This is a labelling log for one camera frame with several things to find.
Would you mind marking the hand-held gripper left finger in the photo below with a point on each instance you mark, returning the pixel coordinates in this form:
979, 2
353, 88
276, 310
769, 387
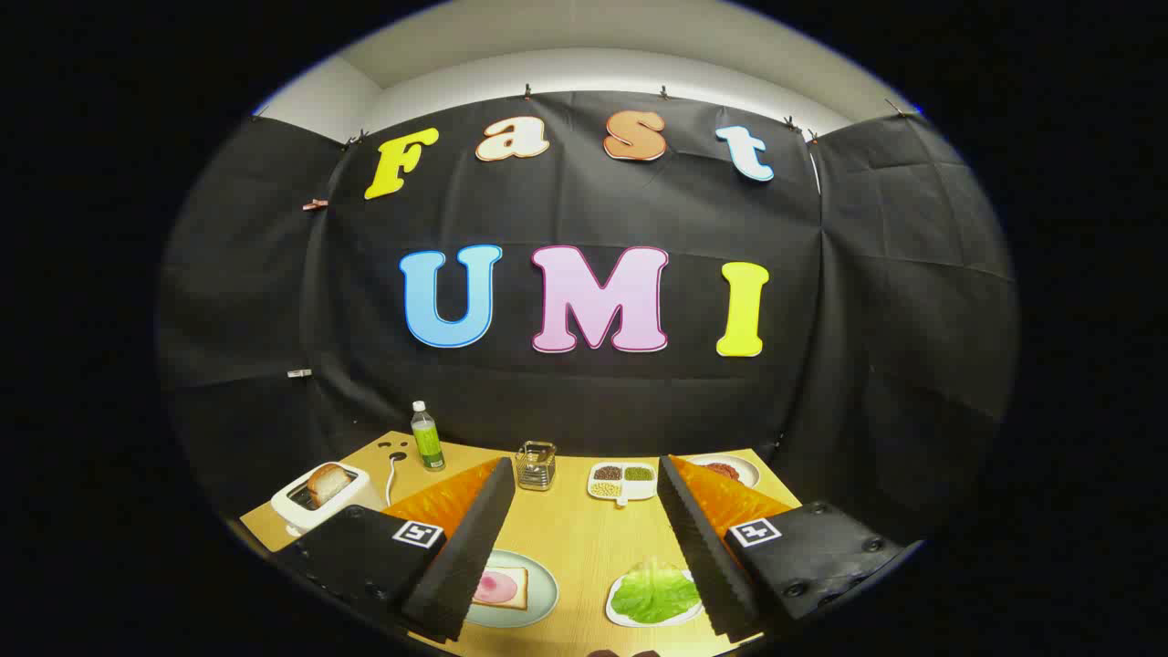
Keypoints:
465, 557

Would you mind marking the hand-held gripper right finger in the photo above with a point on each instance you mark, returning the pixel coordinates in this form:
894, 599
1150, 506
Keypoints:
703, 557

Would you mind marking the green lettuce leaf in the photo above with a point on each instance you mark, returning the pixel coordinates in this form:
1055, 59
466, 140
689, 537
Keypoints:
652, 593

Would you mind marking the pink ham slice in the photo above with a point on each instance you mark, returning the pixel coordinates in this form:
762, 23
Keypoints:
497, 587

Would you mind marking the toast slice under ham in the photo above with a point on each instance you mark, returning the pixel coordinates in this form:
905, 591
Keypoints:
520, 584

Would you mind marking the pale green round plate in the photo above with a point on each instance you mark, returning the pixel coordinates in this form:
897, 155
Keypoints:
543, 593

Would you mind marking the brown meat steak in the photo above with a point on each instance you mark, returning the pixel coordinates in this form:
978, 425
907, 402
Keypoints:
723, 469

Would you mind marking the white divided dish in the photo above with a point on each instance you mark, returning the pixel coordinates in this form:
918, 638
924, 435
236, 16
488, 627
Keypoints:
634, 490

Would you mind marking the white oval plate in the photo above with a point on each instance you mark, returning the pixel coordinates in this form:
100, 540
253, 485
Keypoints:
746, 467

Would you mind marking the pile of green beans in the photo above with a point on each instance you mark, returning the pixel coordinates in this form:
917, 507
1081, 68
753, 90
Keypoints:
639, 474

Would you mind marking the white square plate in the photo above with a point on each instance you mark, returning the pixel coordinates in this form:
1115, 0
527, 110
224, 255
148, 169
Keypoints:
614, 614

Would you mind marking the pile of yellow beans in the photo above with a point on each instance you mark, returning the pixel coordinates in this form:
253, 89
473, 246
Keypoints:
606, 490

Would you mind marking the green label drink bottle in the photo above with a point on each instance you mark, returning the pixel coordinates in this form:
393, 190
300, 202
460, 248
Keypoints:
427, 443

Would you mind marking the pile of brown beans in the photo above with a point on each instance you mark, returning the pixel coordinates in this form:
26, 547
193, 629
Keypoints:
608, 474

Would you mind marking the plain bread slice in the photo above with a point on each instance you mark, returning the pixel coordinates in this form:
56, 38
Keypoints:
328, 484

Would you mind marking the white toaster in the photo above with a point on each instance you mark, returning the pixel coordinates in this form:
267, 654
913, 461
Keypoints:
297, 511

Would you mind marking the black backdrop cloth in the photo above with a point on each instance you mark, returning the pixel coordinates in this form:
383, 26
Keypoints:
566, 201

